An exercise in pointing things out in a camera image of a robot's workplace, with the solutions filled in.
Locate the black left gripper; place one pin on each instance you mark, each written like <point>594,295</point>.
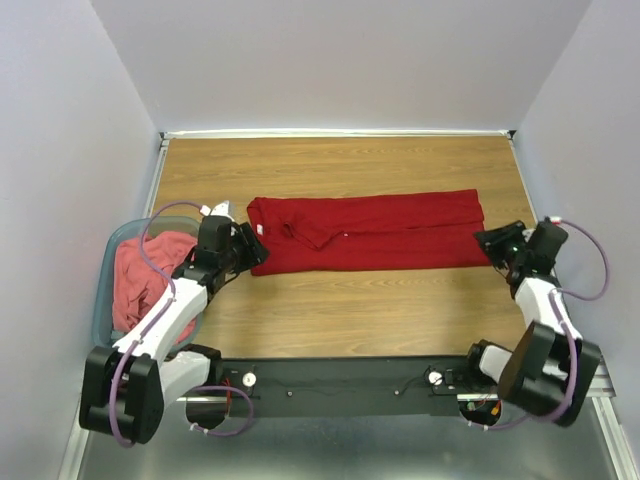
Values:
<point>255,253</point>

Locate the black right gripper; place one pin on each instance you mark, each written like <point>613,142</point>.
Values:
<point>493,239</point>

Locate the dark red t-shirt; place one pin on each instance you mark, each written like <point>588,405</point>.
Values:
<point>387,232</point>

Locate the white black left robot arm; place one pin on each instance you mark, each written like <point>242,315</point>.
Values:
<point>127,387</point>

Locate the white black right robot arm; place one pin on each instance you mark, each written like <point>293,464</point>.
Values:
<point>548,374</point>

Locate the pink t-shirt in bin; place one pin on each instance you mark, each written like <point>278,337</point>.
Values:
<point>137,287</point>

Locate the clear blue plastic bin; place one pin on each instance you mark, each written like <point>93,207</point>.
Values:
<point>103,332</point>

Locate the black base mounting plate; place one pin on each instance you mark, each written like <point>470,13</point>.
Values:
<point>346,387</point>

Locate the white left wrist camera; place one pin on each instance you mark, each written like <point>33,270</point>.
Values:
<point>223,209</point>

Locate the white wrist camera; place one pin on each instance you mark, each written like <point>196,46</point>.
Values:
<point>223,209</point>
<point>528,232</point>

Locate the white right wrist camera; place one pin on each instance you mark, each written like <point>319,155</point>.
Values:
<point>528,232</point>

